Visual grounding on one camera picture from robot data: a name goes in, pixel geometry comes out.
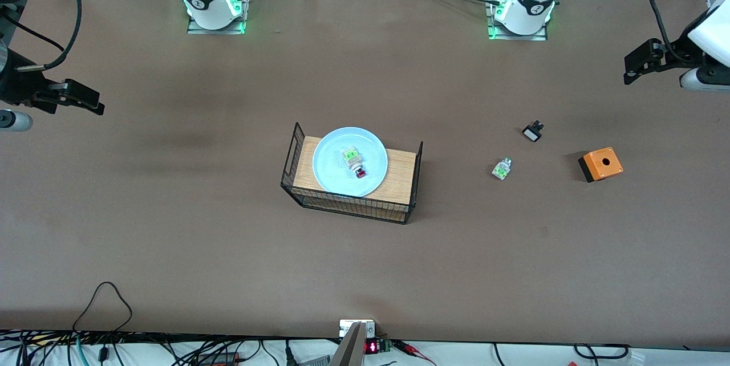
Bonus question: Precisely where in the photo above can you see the light blue round plate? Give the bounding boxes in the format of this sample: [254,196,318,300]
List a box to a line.
[312,127,390,198]

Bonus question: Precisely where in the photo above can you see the beige slanted strip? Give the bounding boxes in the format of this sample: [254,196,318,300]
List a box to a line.
[329,322,366,366]

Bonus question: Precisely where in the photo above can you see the black wire basket wooden board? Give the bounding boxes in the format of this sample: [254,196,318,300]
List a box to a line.
[280,122,424,225]

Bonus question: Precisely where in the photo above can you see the black looped cable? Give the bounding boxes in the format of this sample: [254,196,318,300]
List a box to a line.
[73,282,133,335]

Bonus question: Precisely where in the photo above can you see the orange button enclosure box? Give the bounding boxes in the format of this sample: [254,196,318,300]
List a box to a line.
[578,147,624,183]

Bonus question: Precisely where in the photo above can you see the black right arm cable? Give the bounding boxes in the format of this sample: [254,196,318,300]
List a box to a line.
[0,0,82,70]

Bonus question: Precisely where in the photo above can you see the black power adapter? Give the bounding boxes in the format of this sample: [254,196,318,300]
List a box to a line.
[197,352,240,366]

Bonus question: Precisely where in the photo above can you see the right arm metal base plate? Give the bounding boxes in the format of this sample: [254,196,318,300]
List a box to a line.
[187,0,252,35]

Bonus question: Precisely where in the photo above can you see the red clip lead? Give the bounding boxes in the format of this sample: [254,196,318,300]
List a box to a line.
[394,340,437,366]

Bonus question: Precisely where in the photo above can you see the black coiled cable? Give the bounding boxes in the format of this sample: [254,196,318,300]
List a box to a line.
[573,343,631,361]

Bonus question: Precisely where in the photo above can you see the small metal bracket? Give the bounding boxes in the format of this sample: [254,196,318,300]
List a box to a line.
[339,319,376,338]

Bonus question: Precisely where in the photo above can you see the red push button switch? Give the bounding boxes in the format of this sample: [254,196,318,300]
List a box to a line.
[341,148,367,180]

